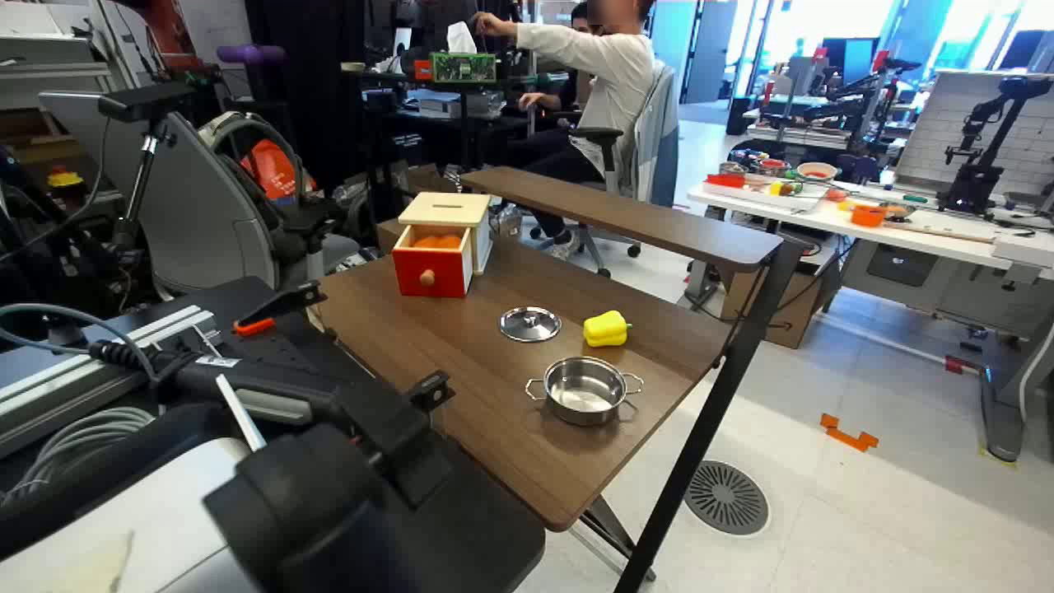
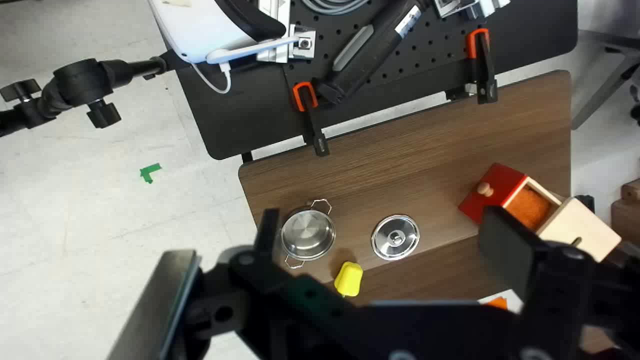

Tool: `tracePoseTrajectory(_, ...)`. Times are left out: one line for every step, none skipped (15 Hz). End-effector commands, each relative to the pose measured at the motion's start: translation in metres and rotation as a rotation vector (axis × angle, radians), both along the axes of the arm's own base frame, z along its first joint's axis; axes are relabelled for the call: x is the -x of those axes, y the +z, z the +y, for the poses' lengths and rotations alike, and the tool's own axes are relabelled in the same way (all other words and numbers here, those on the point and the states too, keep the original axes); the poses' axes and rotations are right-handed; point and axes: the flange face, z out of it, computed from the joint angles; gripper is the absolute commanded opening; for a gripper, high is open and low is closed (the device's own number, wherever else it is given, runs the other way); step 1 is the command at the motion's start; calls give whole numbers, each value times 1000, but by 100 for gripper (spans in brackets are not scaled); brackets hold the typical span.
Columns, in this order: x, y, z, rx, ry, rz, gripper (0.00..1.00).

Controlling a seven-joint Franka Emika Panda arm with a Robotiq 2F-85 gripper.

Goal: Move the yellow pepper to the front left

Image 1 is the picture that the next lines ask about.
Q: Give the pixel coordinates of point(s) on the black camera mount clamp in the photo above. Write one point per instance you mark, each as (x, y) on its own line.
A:
(350, 496)

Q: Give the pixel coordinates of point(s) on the purple roll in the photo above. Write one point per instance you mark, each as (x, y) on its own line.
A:
(250, 55)

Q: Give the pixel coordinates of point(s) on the yellow block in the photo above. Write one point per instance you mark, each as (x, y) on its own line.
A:
(602, 329)

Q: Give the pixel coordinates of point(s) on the black desk leg frame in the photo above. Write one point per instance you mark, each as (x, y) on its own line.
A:
(711, 407)

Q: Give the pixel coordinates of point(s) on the cardboard box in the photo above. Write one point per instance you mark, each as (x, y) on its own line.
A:
(792, 314)

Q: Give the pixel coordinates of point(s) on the green circuit board box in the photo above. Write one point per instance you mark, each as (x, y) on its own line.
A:
(463, 69)

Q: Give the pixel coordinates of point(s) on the aluminium rail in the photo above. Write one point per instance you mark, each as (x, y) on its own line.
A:
(75, 365)

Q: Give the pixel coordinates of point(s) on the silver pot lid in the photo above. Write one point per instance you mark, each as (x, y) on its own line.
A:
(529, 326)

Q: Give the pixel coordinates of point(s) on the white work table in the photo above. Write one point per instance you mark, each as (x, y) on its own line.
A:
(933, 250)

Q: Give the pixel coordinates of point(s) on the small orange container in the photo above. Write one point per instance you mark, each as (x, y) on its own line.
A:
(866, 216)

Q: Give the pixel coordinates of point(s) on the white tray with toys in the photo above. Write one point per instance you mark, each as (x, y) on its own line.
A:
(767, 187)

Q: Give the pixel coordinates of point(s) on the orange bracket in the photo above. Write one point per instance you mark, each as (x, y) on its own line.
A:
(846, 433)

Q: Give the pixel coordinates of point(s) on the grey machine housing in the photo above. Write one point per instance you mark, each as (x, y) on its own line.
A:
(207, 208)

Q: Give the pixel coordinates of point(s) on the grey office chair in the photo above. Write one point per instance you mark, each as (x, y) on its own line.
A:
(645, 138)

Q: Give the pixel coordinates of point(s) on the wooden box with red drawer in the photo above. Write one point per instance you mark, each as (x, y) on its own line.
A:
(439, 250)

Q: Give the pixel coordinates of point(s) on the silver metal pot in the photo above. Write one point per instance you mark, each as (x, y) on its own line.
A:
(585, 388)

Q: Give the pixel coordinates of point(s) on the round grey floor drain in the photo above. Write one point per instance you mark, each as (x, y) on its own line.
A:
(726, 496)

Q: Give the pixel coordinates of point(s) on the dark wooden desk shelf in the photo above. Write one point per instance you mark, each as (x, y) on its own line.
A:
(626, 216)

